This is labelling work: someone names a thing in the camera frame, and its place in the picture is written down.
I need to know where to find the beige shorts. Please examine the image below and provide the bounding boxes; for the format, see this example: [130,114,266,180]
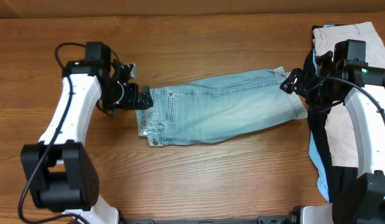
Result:
[313,22,385,168]

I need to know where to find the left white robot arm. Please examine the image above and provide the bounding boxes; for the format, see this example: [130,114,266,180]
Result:
[17,42,154,223]

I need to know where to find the black garment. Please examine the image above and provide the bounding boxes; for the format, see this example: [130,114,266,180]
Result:
[304,25,360,202]

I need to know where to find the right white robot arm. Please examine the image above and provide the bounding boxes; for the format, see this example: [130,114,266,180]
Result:
[280,39,385,223]

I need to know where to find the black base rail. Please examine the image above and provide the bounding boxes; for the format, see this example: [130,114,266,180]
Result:
[122,216,288,224]

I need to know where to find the light blue denim shorts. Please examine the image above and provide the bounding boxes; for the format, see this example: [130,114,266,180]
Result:
[136,67,308,147]

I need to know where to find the light blue garment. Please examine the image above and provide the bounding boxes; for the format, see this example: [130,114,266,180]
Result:
[308,24,336,202]

